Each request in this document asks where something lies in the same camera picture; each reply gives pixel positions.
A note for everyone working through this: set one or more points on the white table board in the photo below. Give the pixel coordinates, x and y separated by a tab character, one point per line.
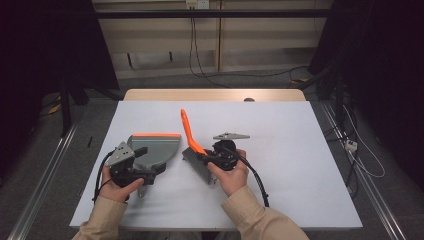
300	166

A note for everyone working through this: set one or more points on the black metal stand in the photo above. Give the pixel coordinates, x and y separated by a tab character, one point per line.
65	113

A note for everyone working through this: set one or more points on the black horizontal bar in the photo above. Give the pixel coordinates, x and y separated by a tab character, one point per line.
233	13

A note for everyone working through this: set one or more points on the black wall hook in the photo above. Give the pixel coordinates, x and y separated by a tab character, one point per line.
129	60
170	56

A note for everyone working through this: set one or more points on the white wall socket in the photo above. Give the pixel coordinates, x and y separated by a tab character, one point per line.
196	4

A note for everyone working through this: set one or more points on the grey dustpan with orange edge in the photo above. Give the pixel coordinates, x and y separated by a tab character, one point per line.
160	150

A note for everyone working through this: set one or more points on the black curtain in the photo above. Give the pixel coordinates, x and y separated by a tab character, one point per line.
383	50
33	50

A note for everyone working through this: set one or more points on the person's left hand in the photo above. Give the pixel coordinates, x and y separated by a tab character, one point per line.
115	190

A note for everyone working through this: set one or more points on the aluminium floor rail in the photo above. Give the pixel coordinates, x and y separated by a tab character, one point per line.
40	186
376	200

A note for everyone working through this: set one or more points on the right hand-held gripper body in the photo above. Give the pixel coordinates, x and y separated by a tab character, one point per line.
225	156

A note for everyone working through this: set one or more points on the small dark round table fitting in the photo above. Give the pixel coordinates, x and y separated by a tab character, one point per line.
249	99

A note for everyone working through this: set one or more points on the wooden table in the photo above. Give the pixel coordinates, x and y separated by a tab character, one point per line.
200	95

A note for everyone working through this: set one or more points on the person's right hand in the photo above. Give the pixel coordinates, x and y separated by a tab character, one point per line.
233	180

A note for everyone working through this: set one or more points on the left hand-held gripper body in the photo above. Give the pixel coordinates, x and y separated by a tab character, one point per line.
121	156

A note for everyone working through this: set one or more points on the white power adapter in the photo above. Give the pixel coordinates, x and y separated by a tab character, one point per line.
351	145

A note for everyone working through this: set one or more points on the orange brush with grey bristles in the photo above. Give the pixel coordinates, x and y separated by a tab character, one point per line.
187	128

